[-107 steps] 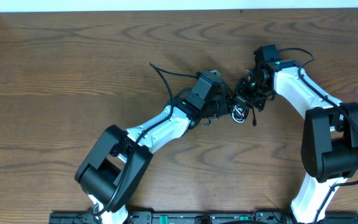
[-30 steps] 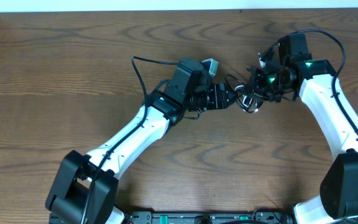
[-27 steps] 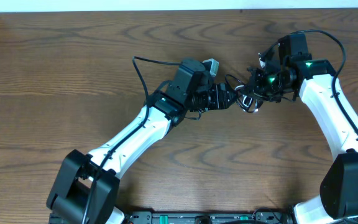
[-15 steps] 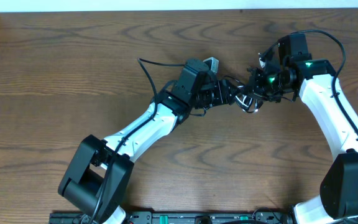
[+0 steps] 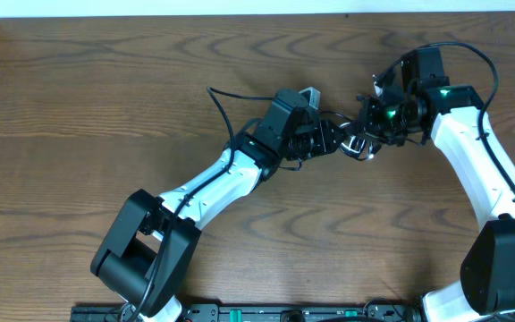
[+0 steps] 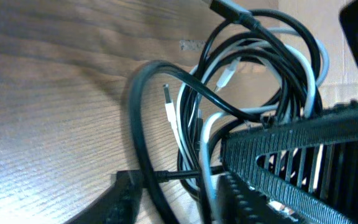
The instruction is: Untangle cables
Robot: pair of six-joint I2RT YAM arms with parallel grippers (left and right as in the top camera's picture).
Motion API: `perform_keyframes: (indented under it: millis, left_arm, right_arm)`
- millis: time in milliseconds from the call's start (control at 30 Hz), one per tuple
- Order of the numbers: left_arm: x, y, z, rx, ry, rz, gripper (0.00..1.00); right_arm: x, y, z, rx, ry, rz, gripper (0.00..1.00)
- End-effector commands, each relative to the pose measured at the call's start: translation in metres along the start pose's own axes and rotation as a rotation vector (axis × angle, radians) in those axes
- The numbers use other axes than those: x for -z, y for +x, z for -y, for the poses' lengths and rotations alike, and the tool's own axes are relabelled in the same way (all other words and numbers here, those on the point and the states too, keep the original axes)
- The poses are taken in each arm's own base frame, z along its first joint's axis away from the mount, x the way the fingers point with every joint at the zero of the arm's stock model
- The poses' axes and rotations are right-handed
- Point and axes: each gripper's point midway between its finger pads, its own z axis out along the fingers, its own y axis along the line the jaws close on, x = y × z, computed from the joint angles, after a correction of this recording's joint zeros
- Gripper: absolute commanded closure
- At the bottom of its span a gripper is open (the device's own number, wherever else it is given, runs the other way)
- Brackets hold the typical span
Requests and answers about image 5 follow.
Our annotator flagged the black usb cable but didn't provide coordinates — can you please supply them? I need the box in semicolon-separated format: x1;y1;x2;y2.
318;109;383;162

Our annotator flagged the white usb cable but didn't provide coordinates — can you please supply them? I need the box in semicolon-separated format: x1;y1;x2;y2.
338;120;377;161

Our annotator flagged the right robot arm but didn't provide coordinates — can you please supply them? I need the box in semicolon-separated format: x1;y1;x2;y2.
352;43;515;321

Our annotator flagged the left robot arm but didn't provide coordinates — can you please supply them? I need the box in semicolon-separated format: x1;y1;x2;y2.
90;87;344;321

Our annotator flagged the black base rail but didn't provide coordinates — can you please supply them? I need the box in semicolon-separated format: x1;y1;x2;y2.
69;301;515;322

